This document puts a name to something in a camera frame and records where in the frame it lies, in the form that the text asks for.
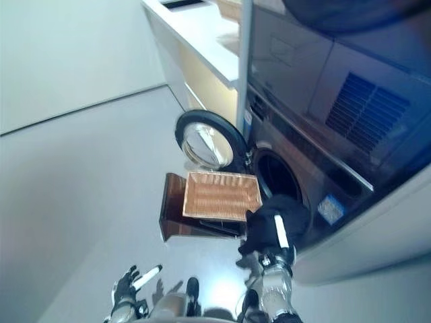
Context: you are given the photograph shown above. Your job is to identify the silver left robot leg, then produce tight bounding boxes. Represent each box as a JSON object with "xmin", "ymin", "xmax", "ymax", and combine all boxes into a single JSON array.
[{"xmin": 153, "ymin": 292, "xmax": 191, "ymax": 319}]

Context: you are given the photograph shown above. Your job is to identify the white counter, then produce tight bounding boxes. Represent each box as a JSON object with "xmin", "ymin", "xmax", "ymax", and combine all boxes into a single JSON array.
[{"xmin": 140, "ymin": 0, "xmax": 252, "ymax": 122}]

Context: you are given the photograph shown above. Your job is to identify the brown glossy stool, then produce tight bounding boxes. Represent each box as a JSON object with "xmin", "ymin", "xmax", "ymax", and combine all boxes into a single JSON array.
[{"xmin": 158, "ymin": 172, "xmax": 248, "ymax": 242}]

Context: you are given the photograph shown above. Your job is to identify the black garment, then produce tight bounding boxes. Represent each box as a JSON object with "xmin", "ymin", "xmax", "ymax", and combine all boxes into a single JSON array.
[{"xmin": 237, "ymin": 194, "xmax": 310, "ymax": 256}]

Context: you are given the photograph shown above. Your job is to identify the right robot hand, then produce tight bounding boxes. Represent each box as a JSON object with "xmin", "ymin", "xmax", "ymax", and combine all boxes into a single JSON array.
[{"xmin": 259, "ymin": 215, "xmax": 298, "ymax": 268}]

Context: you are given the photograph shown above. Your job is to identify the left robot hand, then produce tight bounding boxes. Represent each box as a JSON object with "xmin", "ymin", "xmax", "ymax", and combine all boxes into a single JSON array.
[{"xmin": 112, "ymin": 264, "xmax": 163, "ymax": 304}]

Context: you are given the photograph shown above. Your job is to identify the round glass washer door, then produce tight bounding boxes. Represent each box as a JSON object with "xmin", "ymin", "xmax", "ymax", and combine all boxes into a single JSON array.
[{"xmin": 174, "ymin": 109, "xmax": 252, "ymax": 169}]

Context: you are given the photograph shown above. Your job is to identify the black left robot foot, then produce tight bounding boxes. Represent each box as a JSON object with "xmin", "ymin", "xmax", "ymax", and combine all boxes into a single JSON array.
[{"xmin": 186, "ymin": 277, "xmax": 201, "ymax": 310}]

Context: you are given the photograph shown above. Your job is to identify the black right robot foot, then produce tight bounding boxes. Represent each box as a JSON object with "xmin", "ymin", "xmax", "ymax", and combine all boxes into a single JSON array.
[{"xmin": 242, "ymin": 289, "xmax": 260, "ymax": 318}]

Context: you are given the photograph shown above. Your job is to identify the wicker laundry basket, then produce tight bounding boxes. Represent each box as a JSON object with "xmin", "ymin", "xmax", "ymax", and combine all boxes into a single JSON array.
[{"xmin": 181, "ymin": 171, "xmax": 263, "ymax": 222}]

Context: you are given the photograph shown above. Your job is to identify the black inset sink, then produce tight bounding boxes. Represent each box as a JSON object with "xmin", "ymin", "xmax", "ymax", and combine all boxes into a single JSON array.
[{"xmin": 161, "ymin": 0, "xmax": 206, "ymax": 9}]

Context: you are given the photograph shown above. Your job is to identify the black robot foot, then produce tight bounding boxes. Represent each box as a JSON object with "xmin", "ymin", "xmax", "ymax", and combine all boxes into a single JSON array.
[
  {"xmin": 186, "ymin": 277, "xmax": 201, "ymax": 310},
  {"xmin": 242, "ymin": 289, "xmax": 260, "ymax": 318}
]

